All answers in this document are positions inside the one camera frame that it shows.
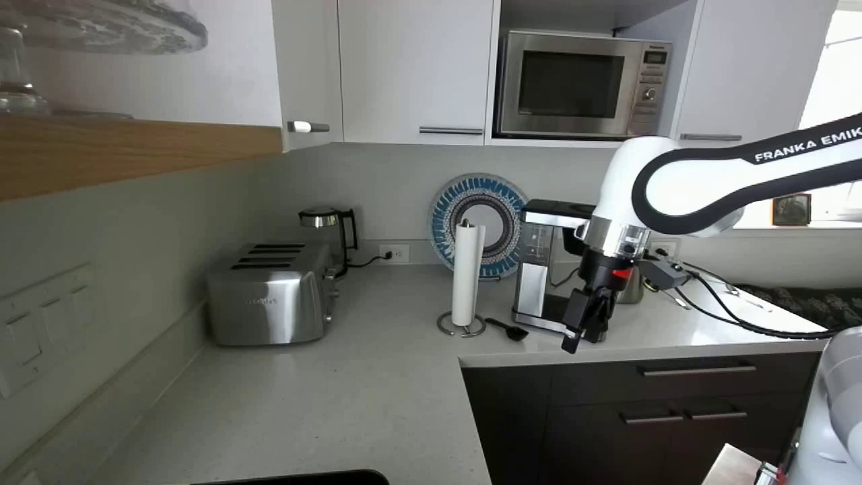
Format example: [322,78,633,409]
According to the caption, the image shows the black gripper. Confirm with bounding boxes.
[560,250,633,354]

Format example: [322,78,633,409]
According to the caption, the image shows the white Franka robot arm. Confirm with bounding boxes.
[562,113,862,485]

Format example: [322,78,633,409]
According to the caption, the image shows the black silver coffee maker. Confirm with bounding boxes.
[511,199,593,334]

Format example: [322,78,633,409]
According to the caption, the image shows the black spoon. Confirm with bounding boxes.
[485,319,528,342]

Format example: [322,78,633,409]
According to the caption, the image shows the steel thermal carafe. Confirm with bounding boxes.
[617,266,645,305]

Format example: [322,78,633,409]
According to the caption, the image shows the dark lower drawer cabinet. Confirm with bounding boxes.
[462,354,818,485]

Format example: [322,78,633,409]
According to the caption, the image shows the white paper towel roll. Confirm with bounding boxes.
[435,219,485,336]

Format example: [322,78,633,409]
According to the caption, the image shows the blue white decorative plate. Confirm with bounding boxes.
[428,173,528,281]

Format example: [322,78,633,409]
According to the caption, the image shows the stainless steel microwave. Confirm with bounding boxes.
[496,30,671,141]

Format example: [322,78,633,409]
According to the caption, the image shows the steel electric kettle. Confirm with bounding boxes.
[299,208,358,278]

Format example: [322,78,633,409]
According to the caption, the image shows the stainless steel toaster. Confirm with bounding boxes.
[208,242,331,347]

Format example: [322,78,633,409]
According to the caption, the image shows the white upper cabinet door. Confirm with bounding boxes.
[340,0,496,146]

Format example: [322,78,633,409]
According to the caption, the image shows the wooden shelf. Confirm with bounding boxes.
[0,115,282,202]

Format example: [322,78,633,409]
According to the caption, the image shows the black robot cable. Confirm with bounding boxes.
[664,261,828,342]

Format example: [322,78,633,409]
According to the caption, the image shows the white wall outlet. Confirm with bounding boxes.
[377,242,410,263]

